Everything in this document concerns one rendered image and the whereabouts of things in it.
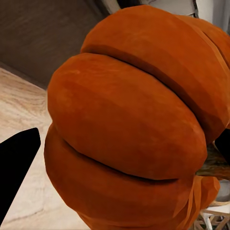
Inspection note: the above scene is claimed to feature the pumpkin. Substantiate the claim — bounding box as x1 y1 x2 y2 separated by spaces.
44 4 230 230

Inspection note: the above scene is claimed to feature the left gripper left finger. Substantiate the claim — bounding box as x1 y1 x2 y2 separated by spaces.
0 127 41 226

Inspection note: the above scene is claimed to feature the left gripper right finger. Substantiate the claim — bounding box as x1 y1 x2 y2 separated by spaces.
215 128 230 166

